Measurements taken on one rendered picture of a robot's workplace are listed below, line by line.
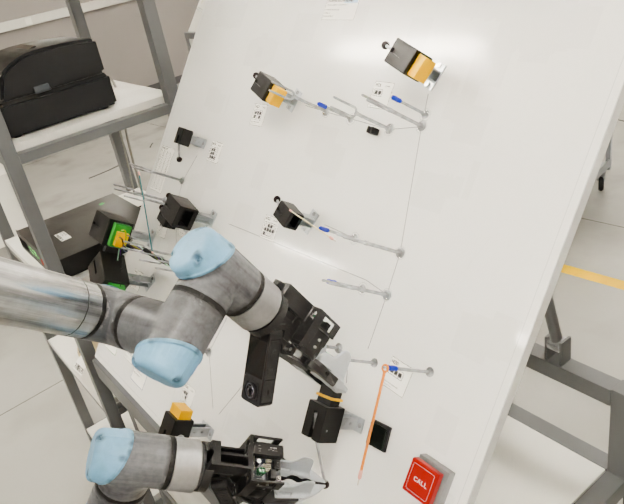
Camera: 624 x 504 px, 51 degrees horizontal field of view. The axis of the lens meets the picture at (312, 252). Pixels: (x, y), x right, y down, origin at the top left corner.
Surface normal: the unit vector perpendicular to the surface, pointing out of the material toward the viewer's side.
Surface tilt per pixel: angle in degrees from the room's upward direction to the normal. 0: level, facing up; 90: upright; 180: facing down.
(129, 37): 90
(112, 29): 90
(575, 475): 0
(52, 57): 90
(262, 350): 62
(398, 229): 54
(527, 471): 0
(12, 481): 0
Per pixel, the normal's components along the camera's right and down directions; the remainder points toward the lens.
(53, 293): 0.85, -0.20
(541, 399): -0.17, -0.87
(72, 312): 0.79, 0.22
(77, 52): 0.63, 0.26
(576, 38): -0.73, -0.18
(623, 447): -0.78, 0.41
